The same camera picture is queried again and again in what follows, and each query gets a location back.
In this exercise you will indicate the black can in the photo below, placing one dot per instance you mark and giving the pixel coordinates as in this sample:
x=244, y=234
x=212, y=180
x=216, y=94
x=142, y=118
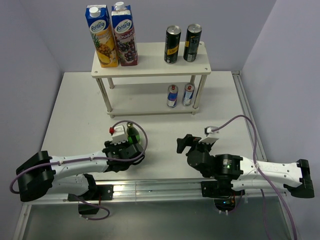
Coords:
x=192, y=42
x=172, y=43

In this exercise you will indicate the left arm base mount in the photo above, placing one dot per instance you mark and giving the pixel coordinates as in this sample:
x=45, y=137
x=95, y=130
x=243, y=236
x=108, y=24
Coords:
x=90, y=206

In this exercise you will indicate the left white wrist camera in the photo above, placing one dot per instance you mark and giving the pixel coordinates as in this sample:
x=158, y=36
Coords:
x=118, y=134

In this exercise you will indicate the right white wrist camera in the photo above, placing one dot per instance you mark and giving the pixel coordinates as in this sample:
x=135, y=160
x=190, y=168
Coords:
x=211, y=135

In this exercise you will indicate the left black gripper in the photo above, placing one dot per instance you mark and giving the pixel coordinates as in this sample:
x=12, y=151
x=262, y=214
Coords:
x=108, y=143

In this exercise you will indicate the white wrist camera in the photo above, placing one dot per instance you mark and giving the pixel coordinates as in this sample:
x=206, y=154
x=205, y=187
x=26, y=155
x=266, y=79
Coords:
x=118, y=134
x=211, y=135

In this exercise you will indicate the white two-tier shelf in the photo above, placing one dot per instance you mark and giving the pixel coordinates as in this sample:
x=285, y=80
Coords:
x=143, y=89

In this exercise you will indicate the aluminium right rail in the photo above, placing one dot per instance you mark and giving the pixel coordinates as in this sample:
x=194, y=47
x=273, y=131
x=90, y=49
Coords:
x=246, y=110

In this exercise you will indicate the green glass bottle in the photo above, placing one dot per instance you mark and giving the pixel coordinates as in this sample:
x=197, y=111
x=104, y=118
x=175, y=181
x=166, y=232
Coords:
x=133, y=135

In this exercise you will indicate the silver energy can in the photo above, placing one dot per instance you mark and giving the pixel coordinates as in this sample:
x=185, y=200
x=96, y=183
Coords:
x=172, y=95
x=188, y=94

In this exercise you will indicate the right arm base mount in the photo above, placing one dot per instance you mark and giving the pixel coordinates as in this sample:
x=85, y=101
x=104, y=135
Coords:
x=225, y=200

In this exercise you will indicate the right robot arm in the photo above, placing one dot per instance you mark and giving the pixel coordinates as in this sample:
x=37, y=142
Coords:
x=232, y=175

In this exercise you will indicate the aluminium rail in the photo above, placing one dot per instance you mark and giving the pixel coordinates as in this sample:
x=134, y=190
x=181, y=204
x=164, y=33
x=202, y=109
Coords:
x=246, y=110
x=145, y=191

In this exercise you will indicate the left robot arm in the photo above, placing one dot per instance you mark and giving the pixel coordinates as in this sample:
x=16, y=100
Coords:
x=44, y=174

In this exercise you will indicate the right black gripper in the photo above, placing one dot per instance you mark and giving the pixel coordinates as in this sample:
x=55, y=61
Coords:
x=190, y=140

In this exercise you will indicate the grape juice carton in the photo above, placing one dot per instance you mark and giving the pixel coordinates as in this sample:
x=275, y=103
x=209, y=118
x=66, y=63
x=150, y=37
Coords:
x=124, y=34

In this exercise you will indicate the aluminium front rail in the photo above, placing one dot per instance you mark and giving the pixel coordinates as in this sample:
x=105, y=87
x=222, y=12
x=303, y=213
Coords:
x=145, y=191

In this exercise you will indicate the pineapple juice carton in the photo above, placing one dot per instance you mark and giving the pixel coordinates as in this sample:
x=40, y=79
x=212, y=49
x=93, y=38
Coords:
x=99, y=24

